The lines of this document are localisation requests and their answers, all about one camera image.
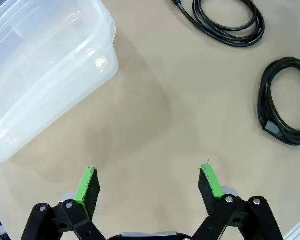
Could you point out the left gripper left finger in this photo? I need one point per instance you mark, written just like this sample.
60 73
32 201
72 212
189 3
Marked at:
86 195

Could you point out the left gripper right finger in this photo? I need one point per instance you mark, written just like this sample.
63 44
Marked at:
210 190

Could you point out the clear plastic storage container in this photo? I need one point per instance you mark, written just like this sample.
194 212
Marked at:
40 75

